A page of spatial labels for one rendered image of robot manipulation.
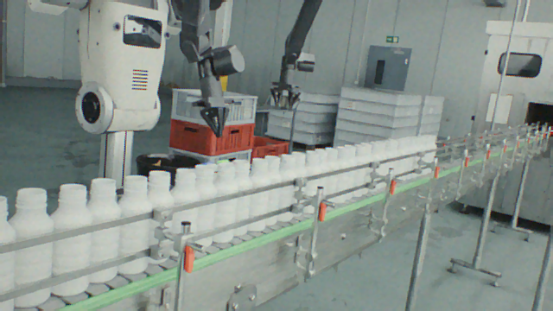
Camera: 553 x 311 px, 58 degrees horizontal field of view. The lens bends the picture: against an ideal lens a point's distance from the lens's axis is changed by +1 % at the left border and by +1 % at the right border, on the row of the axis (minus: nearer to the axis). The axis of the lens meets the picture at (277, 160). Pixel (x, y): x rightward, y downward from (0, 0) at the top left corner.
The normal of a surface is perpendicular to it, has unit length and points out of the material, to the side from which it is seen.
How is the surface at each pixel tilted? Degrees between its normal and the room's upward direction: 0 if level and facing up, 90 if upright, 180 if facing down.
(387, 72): 90
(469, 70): 90
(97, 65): 101
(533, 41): 90
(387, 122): 90
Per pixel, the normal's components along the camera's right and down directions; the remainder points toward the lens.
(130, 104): 0.82, 0.21
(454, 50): -0.57, 0.08
